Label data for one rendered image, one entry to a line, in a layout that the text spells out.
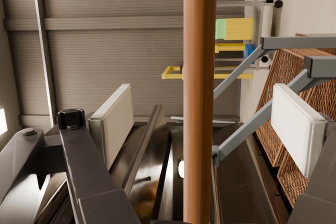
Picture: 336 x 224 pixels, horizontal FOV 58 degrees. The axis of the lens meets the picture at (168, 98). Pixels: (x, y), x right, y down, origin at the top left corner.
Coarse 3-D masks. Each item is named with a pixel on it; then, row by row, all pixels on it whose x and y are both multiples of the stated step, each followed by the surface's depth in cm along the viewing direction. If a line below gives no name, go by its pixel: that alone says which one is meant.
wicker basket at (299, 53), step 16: (288, 48) 156; (304, 48) 158; (272, 64) 174; (288, 64) 173; (272, 80) 176; (272, 96) 179; (304, 96) 124; (272, 128) 169; (272, 144) 152; (272, 160) 137
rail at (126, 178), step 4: (152, 112) 174; (152, 116) 167; (148, 120) 162; (148, 124) 155; (144, 132) 146; (144, 136) 141; (140, 140) 137; (140, 144) 132; (136, 148) 129; (136, 152) 125; (136, 156) 122; (132, 160) 119; (132, 164) 115; (128, 168) 113; (128, 172) 110; (124, 176) 108; (128, 176) 107; (124, 180) 105; (124, 184) 102
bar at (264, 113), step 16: (256, 48) 113; (272, 48) 110; (240, 64) 114; (304, 64) 67; (320, 64) 64; (224, 80) 116; (304, 80) 66; (320, 80) 66; (256, 112) 70; (240, 128) 71; (256, 128) 70; (224, 144) 72
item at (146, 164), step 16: (160, 112) 178; (160, 128) 168; (144, 144) 131; (160, 144) 159; (144, 160) 122; (160, 160) 151; (144, 176) 117; (128, 192) 97; (144, 192) 113; (144, 208) 109
